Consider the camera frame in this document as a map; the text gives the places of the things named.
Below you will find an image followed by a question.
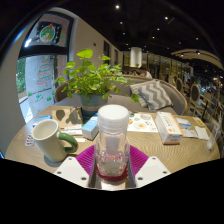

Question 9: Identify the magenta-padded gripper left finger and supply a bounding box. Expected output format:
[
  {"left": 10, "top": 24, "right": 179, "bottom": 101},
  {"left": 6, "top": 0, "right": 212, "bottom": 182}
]
[{"left": 54, "top": 144, "right": 99, "bottom": 190}]

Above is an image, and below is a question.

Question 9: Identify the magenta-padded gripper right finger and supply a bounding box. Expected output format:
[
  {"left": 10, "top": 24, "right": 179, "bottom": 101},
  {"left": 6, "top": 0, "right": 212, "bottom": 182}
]
[{"left": 127, "top": 145, "right": 172, "bottom": 190}]

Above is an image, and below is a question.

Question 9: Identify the clear bottle with white cap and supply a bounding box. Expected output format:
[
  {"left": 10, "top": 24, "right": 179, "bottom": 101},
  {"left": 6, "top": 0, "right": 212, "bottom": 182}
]
[{"left": 94, "top": 104, "right": 132, "bottom": 178}]

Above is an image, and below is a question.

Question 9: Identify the white paper sachet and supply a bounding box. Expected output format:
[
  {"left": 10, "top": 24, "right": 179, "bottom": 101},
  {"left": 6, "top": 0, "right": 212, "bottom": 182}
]
[{"left": 63, "top": 124, "right": 84, "bottom": 136}]

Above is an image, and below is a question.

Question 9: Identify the white orange carton box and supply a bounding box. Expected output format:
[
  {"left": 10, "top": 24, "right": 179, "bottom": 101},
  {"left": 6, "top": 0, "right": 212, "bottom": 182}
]
[{"left": 154, "top": 111, "right": 184, "bottom": 145}]

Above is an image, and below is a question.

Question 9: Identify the small blue white box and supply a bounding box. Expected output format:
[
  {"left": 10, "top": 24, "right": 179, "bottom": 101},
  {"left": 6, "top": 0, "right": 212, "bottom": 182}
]
[{"left": 81, "top": 114, "right": 100, "bottom": 141}]

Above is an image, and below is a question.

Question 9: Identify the pill blister pack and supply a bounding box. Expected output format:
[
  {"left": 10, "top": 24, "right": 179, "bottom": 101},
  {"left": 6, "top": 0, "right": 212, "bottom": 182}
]
[{"left": 24, "top": 132, "right": 36, "bottom": 148}]

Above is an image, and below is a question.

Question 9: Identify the printed white leaflet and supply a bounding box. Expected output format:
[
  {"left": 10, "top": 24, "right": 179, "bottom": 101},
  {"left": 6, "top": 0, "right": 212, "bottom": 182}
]
[{"left": 181, "top": 128, "right": 199, "bottom": 138}]

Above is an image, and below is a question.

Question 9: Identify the brown paper bag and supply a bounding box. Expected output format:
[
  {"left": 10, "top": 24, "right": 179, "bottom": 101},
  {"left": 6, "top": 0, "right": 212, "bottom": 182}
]
[{"left": 51, "top": 106, "right": 84, "bottom": 130}]

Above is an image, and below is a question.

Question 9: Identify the blue white leaflet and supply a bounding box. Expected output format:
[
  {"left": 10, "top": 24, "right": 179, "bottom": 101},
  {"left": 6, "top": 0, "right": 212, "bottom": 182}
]
[{"left": 175, "top": 117, "right": 193, "bottom": 131}]

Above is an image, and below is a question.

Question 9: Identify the white paper napkin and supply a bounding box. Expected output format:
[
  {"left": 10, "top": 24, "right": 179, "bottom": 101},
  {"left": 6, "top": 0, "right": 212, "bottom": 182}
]
[{"left": 194, "top": 125, "right": 211, "bottom": 141}]

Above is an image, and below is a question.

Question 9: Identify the yellow card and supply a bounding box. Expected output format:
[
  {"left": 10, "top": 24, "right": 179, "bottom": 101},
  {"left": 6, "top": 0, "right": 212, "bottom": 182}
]
[{"left": 193, "top": 117, "right": 206, "bottom": 127}]

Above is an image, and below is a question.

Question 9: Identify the grey chevron cushion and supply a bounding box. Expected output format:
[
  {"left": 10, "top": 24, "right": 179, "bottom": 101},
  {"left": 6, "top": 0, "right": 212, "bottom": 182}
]
[{"left": 129, "top": 79, "right": 174, "bottom": 111}]

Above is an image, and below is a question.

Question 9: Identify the group of round-backed chairs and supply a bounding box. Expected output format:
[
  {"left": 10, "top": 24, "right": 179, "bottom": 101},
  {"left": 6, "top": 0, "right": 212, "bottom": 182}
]
[{"left": 166, "top": 74, "right": 224, "bottom": 128}]

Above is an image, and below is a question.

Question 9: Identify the potted green leafy plant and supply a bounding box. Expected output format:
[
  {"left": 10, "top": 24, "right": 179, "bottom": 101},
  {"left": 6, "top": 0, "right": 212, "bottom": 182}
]
[{"left": 54, "top": 48, "right": 140, "bottom": 118}]

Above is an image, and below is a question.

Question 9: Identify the person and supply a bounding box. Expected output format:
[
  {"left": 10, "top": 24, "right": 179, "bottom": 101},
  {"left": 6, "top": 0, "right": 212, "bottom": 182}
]
[{"left": 138, "top": 65, "right": 154, "bottom": 80}]

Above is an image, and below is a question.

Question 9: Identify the framed food poster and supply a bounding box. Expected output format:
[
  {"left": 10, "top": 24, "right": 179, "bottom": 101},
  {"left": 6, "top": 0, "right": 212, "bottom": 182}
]
[{"left": 24, "top": 13, "right": 74, "bottom": 48}]

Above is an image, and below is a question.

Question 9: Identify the group of ceiling lights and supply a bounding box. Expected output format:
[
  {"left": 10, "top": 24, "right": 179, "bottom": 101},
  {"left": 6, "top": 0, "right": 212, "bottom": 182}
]
[{"left": 113, "top": 3, "right": 204, "bottom": 56}]

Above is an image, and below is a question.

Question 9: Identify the white mug with green handle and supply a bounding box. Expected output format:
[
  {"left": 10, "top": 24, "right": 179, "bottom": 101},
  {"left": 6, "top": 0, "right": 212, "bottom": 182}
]
[{"left": 31, "top": 118, "right": 79, "bottom": 163}]

